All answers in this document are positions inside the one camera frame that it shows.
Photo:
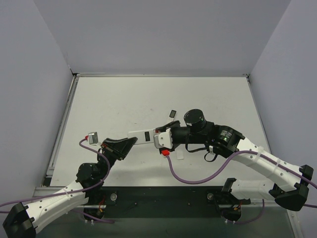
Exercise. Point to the aluminium rail frame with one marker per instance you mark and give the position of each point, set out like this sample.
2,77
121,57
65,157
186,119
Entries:
114,106

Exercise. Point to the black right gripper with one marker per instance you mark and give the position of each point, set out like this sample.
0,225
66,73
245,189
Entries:
174,134

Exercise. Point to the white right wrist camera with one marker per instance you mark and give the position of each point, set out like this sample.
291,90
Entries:
163,141

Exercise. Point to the slim white remote with display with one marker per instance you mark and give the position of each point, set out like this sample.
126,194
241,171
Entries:
171,116

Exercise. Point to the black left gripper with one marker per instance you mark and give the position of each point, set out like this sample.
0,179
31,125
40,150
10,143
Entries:
110,150

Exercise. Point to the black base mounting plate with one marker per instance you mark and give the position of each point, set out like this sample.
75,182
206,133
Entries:
160,202

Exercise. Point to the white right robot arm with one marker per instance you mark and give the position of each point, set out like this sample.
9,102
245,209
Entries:
285,184

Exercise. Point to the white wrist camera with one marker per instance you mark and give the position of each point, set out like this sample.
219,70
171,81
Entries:
163,141
93,139

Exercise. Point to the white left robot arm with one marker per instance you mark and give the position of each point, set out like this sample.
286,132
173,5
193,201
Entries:
29,216

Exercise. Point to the white remote with red keypad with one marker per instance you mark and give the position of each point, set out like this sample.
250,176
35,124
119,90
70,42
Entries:
143,136

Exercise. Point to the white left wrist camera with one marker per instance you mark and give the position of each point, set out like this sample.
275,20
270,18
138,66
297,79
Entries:
93,139

